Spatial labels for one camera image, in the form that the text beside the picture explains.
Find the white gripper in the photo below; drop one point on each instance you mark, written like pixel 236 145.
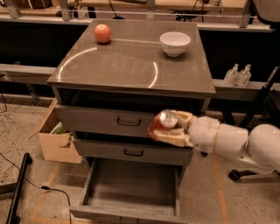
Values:
pixel 203 133

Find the red coke can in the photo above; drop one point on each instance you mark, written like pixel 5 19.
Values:
pixel 164 121

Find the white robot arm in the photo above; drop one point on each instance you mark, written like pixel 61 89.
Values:
pixel 229 142

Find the grey middle drawer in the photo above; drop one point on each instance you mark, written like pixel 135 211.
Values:
pixel 133 152

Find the grey drawer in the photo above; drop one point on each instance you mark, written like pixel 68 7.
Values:
pixel 125 192
pixel 107 124
pixel 133 152

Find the grey drawer cabinet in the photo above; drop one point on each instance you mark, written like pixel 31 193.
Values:
pixel 132 72

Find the grey bottom drawer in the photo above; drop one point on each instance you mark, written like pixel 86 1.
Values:
pixel 125 192

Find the grey top drawer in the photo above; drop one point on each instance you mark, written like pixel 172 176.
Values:
pixel 107 124

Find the left clear sanitizer bottle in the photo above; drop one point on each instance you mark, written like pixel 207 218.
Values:
pixel 231 75

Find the clear sanitizer bottle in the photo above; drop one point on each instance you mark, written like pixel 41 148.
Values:
pixel 231 75
pixel 244 76

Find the right clear sanitizer bottle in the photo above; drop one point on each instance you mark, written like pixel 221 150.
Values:
pixel 244 76

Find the white ceramic bowl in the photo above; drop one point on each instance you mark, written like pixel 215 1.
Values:
pixel 174 43

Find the black office chair base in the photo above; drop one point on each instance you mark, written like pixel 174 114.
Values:
pixel 262 151

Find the red apple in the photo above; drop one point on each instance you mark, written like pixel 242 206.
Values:
pixel 102 33

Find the cardboard box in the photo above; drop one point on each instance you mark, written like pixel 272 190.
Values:
pixel 55 147

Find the black floor stand leg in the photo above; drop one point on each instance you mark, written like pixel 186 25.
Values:
pixel 16 189

